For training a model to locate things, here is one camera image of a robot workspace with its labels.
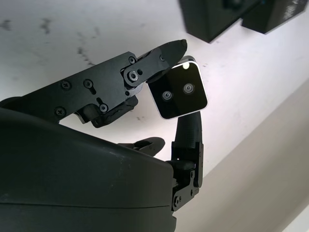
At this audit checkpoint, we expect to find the black RealSense box lid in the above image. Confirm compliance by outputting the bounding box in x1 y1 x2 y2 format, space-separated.
242 0 305 34

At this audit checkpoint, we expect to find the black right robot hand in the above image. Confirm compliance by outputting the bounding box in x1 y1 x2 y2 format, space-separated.
0 39 204 232

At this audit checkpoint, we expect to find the black box base with insert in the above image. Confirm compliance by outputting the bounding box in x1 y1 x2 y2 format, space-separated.
178 0 243 44

